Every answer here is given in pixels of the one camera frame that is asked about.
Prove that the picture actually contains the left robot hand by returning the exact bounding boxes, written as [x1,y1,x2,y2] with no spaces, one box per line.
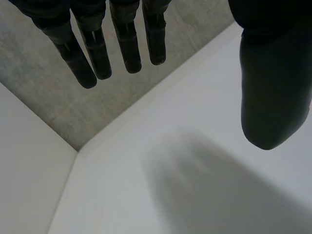
[6,0,312,151]

